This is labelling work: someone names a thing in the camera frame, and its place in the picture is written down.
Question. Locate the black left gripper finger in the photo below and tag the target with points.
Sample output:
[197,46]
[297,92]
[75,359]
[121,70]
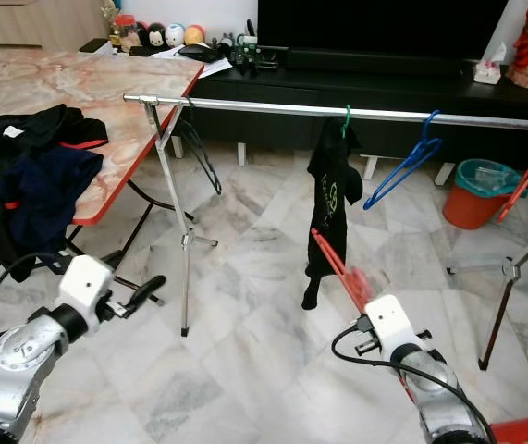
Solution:
[149,290]

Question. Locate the red plastic hanger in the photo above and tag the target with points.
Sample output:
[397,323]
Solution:
[356,282]
[527,180]

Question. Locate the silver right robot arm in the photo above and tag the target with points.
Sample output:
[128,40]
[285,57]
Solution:
[444,398]

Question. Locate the green plastic hanger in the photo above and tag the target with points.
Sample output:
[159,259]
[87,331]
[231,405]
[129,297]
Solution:
[345,125]

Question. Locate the blue plastic hanger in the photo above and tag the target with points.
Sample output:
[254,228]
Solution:
[425,141]

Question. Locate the black TV cabinet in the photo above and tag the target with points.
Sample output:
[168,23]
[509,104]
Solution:
[264,129]

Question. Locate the black shirt green logo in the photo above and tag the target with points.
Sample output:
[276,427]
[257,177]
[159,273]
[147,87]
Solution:
[333,208]

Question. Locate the steel clothes rack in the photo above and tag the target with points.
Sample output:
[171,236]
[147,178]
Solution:
[254,104]

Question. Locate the pink marble folding table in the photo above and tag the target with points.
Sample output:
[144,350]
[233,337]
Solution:
[79,88]

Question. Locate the black wallet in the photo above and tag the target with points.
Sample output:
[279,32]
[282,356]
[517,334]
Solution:
[199,53]

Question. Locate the black mouse plush toy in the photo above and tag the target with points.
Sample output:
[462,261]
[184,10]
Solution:
[141,39]
[156,37]

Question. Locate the green circuit board gadget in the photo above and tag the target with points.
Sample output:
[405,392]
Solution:
[252,58]

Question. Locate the white round plush toy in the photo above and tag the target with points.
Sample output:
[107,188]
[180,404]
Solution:
[175,37]

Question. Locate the red lidded jar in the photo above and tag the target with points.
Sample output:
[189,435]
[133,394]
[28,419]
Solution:
[127,35]

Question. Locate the orange round plush toy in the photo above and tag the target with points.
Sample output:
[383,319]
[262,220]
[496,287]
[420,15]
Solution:
[194,36]

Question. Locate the light wood sideboard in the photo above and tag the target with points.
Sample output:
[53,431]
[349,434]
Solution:
[32,26]

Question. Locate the orange bucket teal liner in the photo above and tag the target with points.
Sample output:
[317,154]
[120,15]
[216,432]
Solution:
[467,213]

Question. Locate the black soundbar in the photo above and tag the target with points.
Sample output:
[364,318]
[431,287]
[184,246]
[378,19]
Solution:
[384,62]

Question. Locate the black television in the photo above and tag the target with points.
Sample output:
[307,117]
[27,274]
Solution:
[384,23]

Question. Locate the white tissue box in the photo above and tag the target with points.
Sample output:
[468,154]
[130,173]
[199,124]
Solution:
[487,73]

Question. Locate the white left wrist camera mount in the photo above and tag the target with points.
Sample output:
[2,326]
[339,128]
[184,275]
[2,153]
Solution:
[86,277]

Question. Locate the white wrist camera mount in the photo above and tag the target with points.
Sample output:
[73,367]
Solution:
[386,322]
[86,277]

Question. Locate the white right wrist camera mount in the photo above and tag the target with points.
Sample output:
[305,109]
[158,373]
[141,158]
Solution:
[386,322]

